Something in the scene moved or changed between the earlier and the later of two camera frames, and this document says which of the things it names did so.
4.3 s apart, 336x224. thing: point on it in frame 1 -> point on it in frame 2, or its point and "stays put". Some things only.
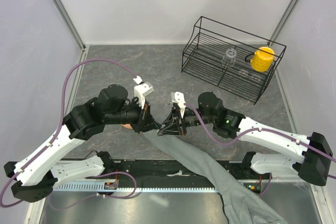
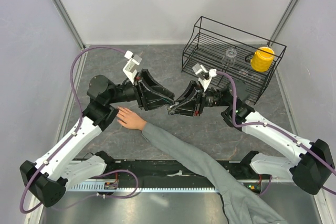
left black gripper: [152, 123] -> [146, 88]
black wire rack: [238, 62] stays put
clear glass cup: [229, 59] stays put
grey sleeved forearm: [239, 206] stays put
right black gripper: [177, 125] -> [191, 108]
